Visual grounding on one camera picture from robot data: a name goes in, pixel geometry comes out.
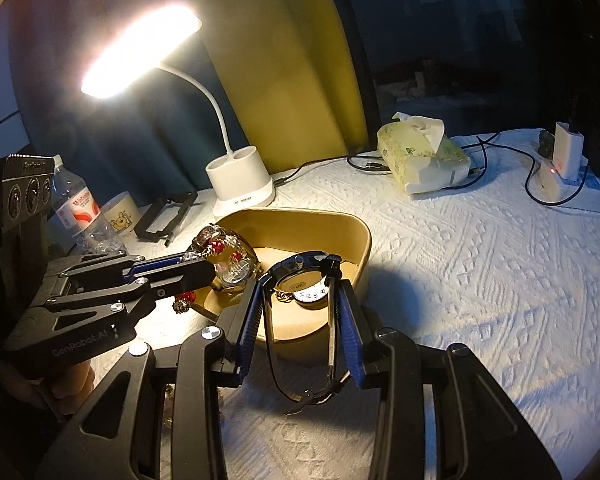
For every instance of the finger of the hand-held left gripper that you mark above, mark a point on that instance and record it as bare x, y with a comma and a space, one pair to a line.
172, 261
182, 279

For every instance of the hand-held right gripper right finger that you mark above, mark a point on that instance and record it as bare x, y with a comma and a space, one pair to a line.
349, 321

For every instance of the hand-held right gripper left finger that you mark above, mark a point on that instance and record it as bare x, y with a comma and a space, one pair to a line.
251, 316

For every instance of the beige oval box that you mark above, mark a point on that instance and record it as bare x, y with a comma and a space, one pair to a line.
290, 225

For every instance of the person's left hand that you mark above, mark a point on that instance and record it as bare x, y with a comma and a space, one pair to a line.
62, 385

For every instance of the gold pocket watch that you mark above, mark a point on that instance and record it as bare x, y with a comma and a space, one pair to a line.
307, 292

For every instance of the clear plastic water bottle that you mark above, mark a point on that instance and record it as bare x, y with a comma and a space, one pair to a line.
80, 210

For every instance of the cream cup with bear print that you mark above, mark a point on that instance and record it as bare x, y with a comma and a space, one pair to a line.
122, 216

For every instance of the white desk lamp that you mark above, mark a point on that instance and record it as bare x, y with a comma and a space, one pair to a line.
240, 180

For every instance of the white textured cloth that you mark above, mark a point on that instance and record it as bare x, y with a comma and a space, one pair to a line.
455, 270

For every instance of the dark blue curtain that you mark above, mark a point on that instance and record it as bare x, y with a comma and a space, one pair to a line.
145, 130

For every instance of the yellow tissue pack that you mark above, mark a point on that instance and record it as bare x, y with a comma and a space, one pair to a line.
420, 165

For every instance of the yellow curtain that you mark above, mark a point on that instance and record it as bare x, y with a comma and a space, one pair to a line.
290, 85

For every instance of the white power strip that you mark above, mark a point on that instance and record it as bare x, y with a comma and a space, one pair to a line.
552, 182

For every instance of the white charger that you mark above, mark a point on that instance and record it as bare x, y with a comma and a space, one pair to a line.
566, 147

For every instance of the black plastic frame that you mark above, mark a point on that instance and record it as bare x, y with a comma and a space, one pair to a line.
151, 225

